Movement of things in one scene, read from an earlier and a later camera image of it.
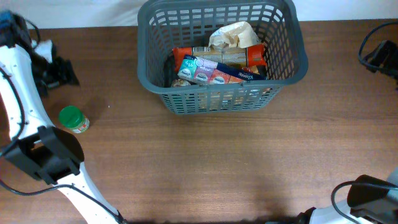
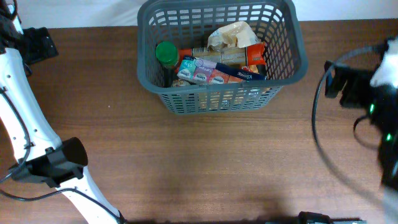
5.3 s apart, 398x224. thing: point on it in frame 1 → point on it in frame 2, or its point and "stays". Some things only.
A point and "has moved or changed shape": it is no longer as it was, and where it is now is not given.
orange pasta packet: x=255 y=55 has moved or changed shape
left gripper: x=66 y=74 → x=45 y=47
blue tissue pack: x=201 y=70 stays
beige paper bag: x=239 y=33 stays
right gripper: x=381 y=56 → x=357 y=89
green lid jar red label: x=73 y=117 → x=166 y=53
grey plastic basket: x=163 y=26 stays
